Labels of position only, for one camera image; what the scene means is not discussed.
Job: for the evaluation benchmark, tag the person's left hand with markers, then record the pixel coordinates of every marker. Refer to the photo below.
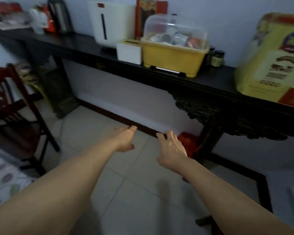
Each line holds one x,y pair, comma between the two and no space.
123,141

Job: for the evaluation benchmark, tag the person's right hand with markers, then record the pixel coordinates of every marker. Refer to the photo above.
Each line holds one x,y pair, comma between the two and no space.
172,151

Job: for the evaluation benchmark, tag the person's right thumb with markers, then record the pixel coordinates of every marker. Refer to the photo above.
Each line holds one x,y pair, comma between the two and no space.
161,161

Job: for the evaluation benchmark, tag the person's left thumb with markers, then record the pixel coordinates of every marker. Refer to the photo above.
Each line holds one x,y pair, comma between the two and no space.
130,146

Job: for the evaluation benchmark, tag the person's left forearm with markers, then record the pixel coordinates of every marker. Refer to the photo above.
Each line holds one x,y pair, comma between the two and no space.
56,190

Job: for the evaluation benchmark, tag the person's right forearm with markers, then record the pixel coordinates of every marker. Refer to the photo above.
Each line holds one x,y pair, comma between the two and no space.
230,203

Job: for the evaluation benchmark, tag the red plastic bag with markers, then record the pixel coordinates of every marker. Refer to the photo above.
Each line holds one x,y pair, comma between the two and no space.
188,143

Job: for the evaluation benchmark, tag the dark carved wooden console table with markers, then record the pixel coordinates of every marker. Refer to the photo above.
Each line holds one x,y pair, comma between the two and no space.
210,95

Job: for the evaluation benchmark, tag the dark green sack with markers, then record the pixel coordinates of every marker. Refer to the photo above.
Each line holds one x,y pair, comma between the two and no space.
57,90

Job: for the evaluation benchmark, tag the white tissue box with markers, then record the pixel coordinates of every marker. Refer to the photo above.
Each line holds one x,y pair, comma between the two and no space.
129,52

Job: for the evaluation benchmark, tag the yellow dish basket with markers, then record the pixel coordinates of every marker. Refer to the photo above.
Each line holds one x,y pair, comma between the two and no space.
172,56

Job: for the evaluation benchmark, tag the white cup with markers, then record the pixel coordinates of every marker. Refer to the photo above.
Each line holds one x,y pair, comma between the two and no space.
165,37
180,39

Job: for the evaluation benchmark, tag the dark glass jar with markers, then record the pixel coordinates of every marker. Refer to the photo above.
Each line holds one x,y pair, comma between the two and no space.
217,58
209,55

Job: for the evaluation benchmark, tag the red cup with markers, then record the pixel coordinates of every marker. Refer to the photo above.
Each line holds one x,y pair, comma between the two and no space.
194,42

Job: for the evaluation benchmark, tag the dark wooden chair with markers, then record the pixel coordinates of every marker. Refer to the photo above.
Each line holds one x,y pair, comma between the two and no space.
12,115

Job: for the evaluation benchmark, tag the white tall appliance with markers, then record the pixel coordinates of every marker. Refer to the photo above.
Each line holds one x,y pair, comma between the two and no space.
110,21

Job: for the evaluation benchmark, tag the clear plastic basket lid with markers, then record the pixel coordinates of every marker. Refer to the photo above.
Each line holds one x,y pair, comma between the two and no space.
176,24

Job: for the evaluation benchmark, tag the floral patterned bedsheet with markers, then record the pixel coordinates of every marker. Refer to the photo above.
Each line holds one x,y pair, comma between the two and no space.
2,178

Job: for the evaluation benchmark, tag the black thermos flask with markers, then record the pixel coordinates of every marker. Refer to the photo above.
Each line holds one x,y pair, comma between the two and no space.
60,14

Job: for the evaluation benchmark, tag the red packet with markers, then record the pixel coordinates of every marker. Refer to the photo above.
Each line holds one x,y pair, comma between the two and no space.
49,20

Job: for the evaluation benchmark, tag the large yellow tin box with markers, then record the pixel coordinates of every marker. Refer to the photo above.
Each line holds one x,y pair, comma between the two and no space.
272,58

